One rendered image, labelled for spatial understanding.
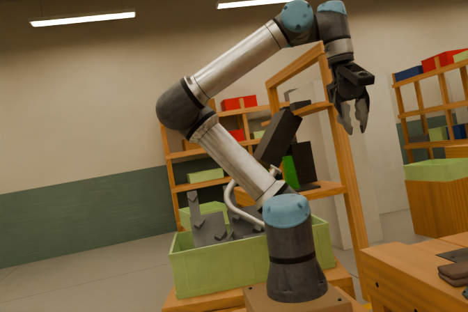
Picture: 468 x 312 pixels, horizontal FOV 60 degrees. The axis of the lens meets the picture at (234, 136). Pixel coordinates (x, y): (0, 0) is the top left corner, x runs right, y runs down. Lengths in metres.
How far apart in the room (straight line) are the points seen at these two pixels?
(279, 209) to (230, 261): 0.62
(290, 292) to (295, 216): 0.18
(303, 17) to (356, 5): 8.41
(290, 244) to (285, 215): 0.07
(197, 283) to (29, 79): 6.84
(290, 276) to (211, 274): 0.61
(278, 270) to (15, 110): 7.31
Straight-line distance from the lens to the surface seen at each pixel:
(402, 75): 8.07
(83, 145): 7.76
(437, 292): 1.10
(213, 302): 1.53
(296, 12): 1.00
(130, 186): 7.67
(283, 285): 1.03
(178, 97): 1.02
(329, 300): 1.02
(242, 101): 7.34
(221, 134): 1.14
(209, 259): 1.56
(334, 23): 1.15
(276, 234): 0.99
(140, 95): 7.77
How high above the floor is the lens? 1.29
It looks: 2 degrees up
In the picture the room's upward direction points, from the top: 10 degrees counter-clockwise
